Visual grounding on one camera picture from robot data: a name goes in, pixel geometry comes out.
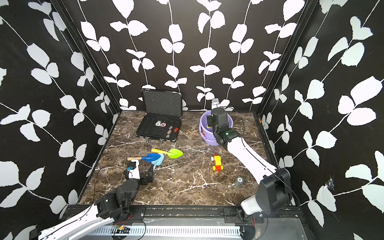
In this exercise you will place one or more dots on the small clear tape roll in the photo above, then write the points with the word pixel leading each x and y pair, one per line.
pixel 239 181

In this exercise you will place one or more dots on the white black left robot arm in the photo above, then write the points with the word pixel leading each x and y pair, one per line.
pixel 113 208

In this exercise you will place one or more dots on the white vented strip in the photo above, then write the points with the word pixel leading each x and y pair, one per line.
pixel 170 231

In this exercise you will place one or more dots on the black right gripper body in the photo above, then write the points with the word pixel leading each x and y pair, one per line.
pixel 210 121

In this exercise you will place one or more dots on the light blue toy shovel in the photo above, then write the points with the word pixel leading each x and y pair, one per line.
pixel 158 161

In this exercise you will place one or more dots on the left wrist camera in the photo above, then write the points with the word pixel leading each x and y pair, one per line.
pixel 133 171

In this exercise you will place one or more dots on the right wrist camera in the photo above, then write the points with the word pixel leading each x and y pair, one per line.
pixel 215 103

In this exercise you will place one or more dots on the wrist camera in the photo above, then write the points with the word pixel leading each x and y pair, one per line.
pixel 133 171
pixel 215 103

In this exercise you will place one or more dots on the black open tool case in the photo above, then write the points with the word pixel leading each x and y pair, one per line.
pixel 163 119

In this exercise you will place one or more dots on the yellow red toy truck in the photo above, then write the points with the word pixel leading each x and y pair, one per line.
pixel 217 163

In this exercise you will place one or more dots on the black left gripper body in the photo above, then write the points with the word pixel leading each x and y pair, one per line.
pixel 143 181

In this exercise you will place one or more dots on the green toy trowel yellow handle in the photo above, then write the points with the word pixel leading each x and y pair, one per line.
pixel 172 154

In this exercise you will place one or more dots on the purple plastic bucket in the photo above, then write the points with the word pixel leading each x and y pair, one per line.
pixel 205 132

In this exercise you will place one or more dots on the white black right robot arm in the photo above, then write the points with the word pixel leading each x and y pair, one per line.
pixel 274 188

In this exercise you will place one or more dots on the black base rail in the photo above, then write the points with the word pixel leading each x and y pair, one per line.
pixel 230 214

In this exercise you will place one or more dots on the blue trowel wooden handle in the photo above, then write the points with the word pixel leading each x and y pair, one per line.
pixel 148 158

